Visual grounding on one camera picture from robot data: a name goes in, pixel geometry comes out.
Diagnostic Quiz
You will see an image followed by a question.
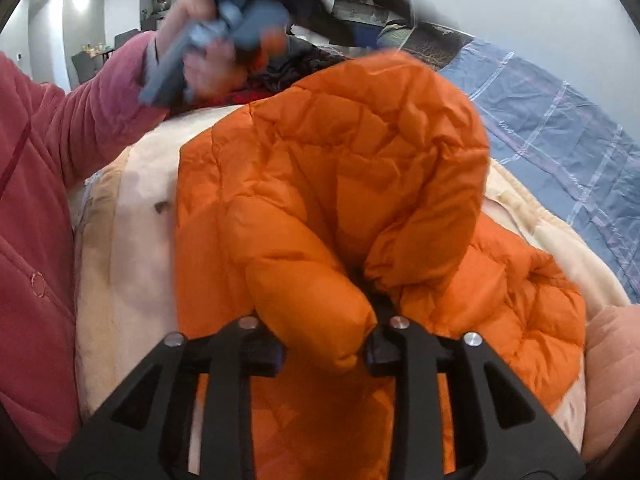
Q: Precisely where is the pink printed blanket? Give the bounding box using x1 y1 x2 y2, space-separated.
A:
70 105 632 467

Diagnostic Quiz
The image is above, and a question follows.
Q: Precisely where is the person's left hand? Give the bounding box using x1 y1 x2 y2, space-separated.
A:
156 0 251 104

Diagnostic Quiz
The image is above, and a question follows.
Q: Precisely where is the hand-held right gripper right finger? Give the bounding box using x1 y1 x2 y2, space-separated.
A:
362 312 587 480

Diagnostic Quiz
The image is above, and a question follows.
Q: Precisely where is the blue plaid quilt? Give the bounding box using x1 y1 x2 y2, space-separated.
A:
439 37 640 307

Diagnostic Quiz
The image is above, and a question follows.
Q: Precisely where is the person's red jacket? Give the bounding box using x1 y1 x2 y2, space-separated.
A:
0 50 85 468

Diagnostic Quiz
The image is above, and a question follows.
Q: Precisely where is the pink quilted jacket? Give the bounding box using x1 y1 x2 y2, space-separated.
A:
581 302 640 464

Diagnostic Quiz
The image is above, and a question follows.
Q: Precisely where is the orange puffer jacket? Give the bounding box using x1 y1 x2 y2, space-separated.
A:
175 52 589 480

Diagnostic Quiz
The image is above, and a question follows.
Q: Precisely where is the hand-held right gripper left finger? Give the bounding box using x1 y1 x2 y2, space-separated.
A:
56 315 286 480

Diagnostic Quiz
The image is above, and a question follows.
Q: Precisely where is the grey dining chair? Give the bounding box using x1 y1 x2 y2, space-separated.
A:
70 49 109 92

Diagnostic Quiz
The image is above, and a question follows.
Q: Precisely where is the dark tree-print cloth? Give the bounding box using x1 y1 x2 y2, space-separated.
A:
377 20 474 74

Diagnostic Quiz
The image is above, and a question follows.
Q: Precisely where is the person's left forearm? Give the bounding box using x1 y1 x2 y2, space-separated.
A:
64 31 174 189

